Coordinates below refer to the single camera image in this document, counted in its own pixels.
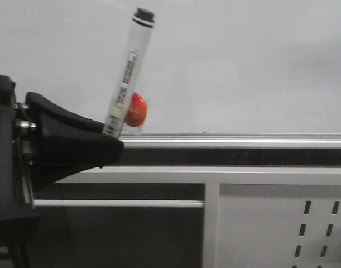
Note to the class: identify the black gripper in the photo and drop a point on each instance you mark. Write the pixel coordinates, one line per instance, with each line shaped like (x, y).
(68, 144)

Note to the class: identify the red round magnet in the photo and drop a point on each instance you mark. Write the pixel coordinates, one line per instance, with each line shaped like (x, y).
(137, 111)

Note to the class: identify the white whiteboard marker pen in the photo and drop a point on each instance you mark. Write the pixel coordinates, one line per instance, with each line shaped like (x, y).
(135, 50)

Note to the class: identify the white horizontal bar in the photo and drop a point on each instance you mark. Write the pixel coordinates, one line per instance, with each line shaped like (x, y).
(120, 203)

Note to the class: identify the white perforated metal panel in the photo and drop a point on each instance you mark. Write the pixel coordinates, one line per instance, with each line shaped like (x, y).
(279, 226)

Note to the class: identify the white metal stand frame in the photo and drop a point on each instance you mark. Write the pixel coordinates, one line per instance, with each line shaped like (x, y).
(211, 178)

